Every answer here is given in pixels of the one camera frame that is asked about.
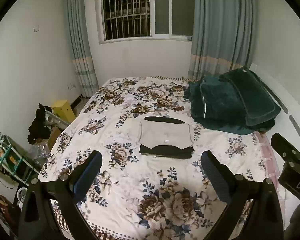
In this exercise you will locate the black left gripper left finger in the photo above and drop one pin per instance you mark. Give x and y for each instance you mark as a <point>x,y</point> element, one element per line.
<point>37,220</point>

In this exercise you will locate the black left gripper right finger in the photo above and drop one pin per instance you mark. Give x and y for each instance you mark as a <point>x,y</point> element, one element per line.
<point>264,220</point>

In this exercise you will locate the beige long sleeve shirt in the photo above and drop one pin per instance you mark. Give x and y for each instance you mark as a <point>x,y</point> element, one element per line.
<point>158,133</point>

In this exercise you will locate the black clothes on rack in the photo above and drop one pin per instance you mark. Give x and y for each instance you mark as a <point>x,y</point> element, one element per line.
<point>38,129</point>

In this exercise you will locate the folded black clothes stack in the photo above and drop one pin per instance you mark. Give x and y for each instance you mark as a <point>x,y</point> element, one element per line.
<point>167,151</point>

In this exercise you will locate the white bed headboard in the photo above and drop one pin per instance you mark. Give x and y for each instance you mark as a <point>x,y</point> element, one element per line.
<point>287,123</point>

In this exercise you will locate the green shelf rack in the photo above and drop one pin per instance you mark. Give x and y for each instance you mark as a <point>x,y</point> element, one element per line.
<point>13,163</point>

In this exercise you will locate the dark green pillow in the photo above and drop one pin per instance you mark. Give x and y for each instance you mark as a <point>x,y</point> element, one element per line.
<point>259,107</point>

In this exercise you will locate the yellow box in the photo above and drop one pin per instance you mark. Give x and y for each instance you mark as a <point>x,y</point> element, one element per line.
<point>63,109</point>

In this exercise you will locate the floral bed quilt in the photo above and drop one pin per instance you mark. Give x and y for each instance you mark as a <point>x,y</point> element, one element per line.
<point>138,196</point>

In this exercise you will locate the dark green folded blanket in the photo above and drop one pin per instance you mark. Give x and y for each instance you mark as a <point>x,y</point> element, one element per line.
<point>215,105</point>

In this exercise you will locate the right grey green curtain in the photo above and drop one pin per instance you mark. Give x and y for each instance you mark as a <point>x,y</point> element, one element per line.
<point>223,36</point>

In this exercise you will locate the grey green curtain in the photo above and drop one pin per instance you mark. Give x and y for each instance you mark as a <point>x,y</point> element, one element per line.
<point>76,29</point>
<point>223,36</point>

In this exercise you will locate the left grey green curtain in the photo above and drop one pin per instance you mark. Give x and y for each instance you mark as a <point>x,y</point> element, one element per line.
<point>76,29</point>

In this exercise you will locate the barred window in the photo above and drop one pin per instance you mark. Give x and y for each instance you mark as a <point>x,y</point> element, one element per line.
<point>120,20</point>

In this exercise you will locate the white wall socket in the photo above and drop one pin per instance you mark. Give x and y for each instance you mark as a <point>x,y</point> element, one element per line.
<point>71,86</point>

